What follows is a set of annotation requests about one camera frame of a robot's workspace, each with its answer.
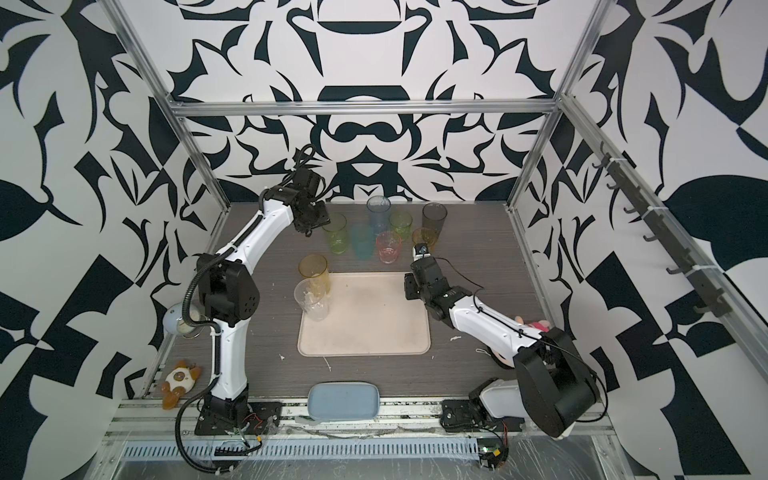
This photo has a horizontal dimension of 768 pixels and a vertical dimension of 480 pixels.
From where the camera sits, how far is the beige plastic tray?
0.87 m

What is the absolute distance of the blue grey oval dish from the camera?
0.74 meters

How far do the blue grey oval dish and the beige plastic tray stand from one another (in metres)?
0.10
